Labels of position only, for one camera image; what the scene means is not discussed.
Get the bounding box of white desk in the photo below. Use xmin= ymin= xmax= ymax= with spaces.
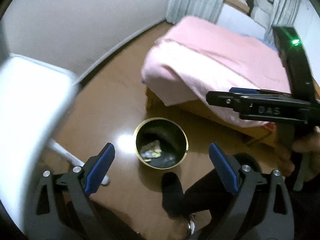
xmin=1 ymin=54 xmax=78 ymax=231

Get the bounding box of pink bed blanket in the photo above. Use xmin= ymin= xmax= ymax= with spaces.
xmin=141 ymin=15 xmax=293 ymax=128

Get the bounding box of person's right hand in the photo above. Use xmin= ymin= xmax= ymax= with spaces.
xmin=274 ymin=126 xmax=320 ymax=177

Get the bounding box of black sock foot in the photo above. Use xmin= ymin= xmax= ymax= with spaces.
xmin=161 ymin=172 xmax=186 ymax=218

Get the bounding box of trash pile in bin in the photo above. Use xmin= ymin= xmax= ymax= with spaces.
xmin=139 ymin=140 xmax=162 ymax=163

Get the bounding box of black gold-rimmed trash bin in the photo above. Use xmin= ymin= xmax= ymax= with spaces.
xmin=133 ymin=118 xmax=189 ymax=170

